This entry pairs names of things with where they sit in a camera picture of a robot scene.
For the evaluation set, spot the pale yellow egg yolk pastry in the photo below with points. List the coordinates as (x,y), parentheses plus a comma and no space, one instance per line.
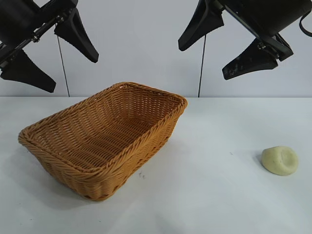
(280,161)

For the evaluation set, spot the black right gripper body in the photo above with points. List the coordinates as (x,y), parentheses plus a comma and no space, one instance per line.
(268,14)

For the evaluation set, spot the brown woven wicker basket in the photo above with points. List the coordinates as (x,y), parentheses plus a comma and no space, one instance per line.
(109,136)

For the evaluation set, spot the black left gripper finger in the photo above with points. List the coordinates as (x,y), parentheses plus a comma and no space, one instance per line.
(29,73)
(78,36)

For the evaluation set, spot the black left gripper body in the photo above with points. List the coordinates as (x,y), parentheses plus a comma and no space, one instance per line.
(14,19)

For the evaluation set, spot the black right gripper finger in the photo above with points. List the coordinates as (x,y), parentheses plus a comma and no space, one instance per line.
(202,24)
(251,61)

